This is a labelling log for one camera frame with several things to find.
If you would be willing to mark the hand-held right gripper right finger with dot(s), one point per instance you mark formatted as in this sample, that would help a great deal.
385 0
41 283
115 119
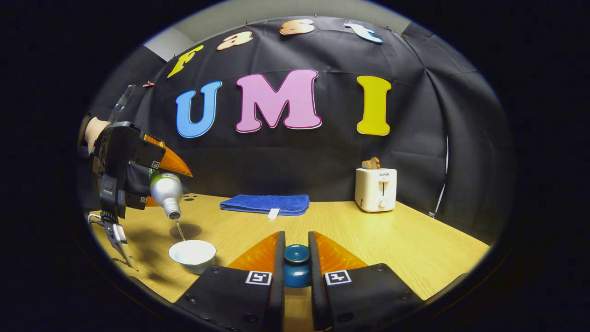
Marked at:
317 304

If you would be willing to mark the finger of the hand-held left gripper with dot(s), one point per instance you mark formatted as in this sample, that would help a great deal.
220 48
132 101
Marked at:
138 200
173 161

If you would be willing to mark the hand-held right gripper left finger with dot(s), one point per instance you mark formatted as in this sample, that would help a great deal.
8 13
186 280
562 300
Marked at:
278 304

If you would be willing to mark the silver green water bottle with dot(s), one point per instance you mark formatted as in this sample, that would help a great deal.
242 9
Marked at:
165 191

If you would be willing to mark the dark blue teacup lid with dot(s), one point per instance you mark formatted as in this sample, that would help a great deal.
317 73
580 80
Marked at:
297 272

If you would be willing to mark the white teacup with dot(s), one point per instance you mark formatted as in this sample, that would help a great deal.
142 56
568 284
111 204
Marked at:
191 252

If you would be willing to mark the folded blue towel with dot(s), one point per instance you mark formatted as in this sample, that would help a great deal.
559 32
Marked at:
262 203

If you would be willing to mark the white toaster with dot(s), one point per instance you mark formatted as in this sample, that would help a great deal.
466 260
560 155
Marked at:
375 189

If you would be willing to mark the black backdrop cloth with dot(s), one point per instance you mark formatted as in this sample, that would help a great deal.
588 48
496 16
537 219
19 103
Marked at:
322 161

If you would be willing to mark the toast slice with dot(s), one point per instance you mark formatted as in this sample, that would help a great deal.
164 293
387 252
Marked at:
371 163

